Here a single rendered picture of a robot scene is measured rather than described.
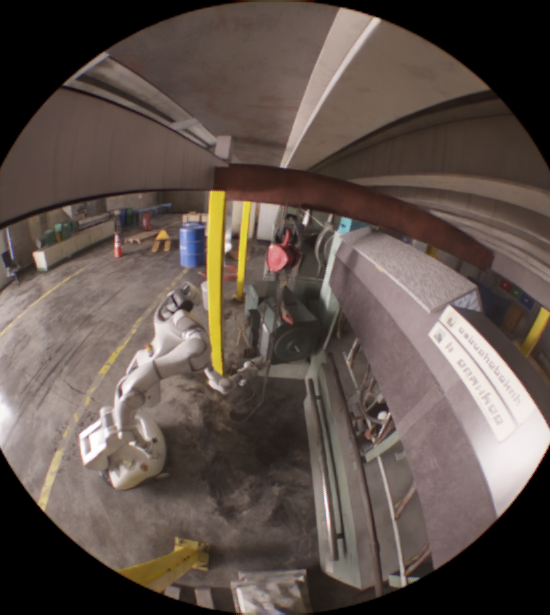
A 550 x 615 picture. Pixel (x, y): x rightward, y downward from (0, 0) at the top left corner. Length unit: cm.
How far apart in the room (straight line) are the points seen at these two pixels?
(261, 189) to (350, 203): 49
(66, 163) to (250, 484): 180
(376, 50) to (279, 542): 189
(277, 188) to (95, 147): 89
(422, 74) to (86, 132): 44
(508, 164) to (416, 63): 33
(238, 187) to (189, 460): 188
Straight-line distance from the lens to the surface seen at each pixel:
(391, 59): 23
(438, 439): 76
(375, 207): 126
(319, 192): 114
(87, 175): 42
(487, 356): 68
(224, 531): 170
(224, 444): 179
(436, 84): 25
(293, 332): 154
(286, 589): 159
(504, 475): 68
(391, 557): 135
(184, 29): 52
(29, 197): 35
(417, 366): 81
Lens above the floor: 169
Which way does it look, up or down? 31 degrees down
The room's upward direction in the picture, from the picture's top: 9 degrees clockwise
